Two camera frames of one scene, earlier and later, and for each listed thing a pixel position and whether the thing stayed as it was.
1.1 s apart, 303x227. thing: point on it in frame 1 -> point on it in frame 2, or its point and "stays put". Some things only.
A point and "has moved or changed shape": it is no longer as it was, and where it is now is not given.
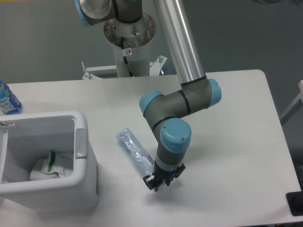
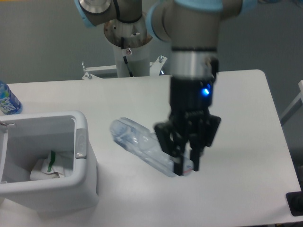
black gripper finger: x=179 y=170 -> x=202 y=131
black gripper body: x=159 y=175 -> x=191 y=97
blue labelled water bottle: x=9 y=103 stays put
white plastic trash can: x=25 y=139 stays put
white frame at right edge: x=297 y=103 stays put
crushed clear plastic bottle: x=143 y=161 has moved or changed shape
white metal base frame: x=90 y=79 stays put
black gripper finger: x=149 y=181 -> x=173 y=136
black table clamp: x=295 y=200 stays put
